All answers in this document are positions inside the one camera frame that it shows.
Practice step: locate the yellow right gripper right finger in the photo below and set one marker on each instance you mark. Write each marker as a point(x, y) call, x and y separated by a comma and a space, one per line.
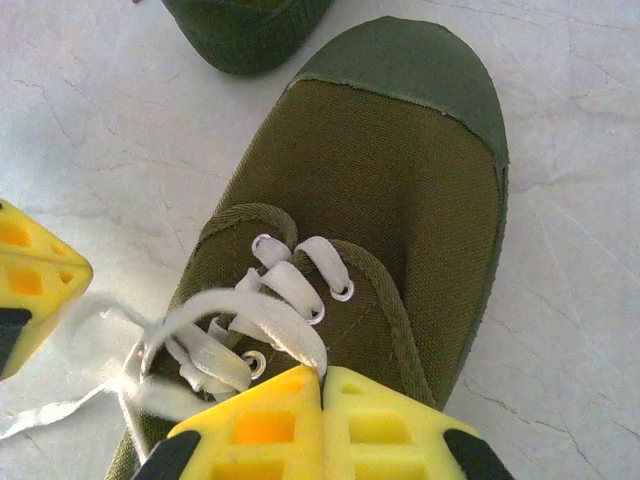
point(400, 440)

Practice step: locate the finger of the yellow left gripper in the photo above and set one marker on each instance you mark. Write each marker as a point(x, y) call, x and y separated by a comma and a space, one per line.
point(30, 240)
point(35, 305)

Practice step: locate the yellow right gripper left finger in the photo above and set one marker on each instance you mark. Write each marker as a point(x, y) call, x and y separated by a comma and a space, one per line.
point(260, 440)

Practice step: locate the white shoelace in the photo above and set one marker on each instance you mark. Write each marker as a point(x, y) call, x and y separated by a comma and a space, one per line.
point(280, 311)

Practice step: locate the olive green canvas shoe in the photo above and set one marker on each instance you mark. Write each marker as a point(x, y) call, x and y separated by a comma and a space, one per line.
point(250, 35)
point(375, 175)

